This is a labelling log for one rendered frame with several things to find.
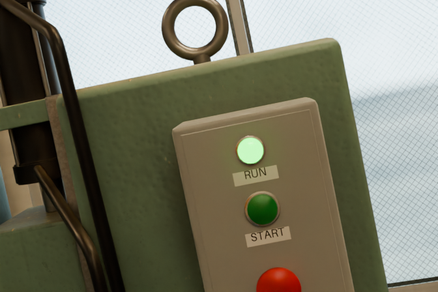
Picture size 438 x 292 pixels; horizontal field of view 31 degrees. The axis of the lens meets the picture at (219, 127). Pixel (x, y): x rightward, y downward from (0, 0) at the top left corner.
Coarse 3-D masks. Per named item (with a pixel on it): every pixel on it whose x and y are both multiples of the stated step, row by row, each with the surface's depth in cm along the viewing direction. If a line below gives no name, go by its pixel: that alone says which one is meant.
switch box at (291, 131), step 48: (192, 144) 53; (288, 144) 52; (192, 192) 53; (240, 192) 53; (288, 192) 53; (240, 240) 53; (288, 240) 53; (336, 240) 53; (240, 288) 53; (336, 288) 53
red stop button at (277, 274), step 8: (264, 272) 53; (272, 272) 52; (280, 272) 52; (288, 272) 52; (264, 280) 52; (272, 280) 52; (280, 280) 52; (288, 280) 52; (296, 280) 52; (256, 288) 52; (264, 288) 52; (272, 288) 52; (280, 288) 52; (288, 288) 52; (296, 288) 52
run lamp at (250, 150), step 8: (248, 136) 52; (240, 144) 52; (248, 144) 52; (256, 144) 52; (240, 152) 52; (248, 152) 52; (256, 152) 52; (264, 152) 52; (240, 160) 52; (248, 160) 52; (256, 160) 52
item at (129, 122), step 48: (288, 48) 58; (336, 48) 58; (96, 96) 59; (144, 96) 59; (192, 96) 59; (240, 96) 58; (288, 96) 58; (336, 96) 58; (96, 144) 59; (144, 144) 59; (336, 144) 58; (144, 192) 59; (336, 192) 59; (96, 240) 60; (144, 240) 59; (192, 240) 59; (144, 288) 60; (192, 288) 60; (384, 288) 59
